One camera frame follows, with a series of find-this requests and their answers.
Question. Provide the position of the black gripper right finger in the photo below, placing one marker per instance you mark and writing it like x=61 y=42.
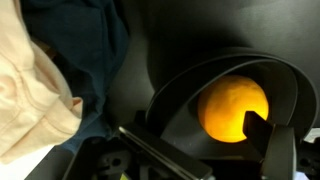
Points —
x=276 y=143

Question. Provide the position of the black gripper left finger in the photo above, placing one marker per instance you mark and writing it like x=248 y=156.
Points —
x=176 y=161

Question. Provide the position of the black bowl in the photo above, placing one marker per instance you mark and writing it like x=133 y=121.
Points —
x=172 y=114

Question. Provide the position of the orange ball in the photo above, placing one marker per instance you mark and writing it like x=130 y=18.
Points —
x=222 y=106

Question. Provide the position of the beige crumpled cloth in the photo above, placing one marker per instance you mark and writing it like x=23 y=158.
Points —
x=37 y=108

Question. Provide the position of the dark blue crumpled cloth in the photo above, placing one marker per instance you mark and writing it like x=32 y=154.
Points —
x=91 y=40

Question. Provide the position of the open white book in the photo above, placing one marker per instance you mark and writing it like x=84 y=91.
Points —
x=21 y=167

